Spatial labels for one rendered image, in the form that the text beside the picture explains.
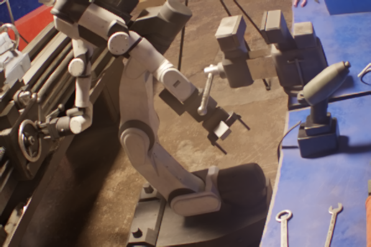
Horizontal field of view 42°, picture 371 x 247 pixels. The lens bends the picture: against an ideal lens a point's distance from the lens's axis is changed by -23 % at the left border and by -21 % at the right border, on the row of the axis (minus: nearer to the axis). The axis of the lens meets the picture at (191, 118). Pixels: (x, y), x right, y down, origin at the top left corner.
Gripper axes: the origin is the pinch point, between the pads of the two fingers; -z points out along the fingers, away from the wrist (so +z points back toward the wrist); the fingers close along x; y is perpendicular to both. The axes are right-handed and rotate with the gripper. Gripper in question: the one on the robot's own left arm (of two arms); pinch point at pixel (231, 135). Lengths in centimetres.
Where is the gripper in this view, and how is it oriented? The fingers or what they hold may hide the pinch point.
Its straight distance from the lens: 197.7
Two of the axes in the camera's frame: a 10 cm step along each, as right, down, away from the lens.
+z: -7.1, -6.7, -2.0
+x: -6.9, 7.2, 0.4
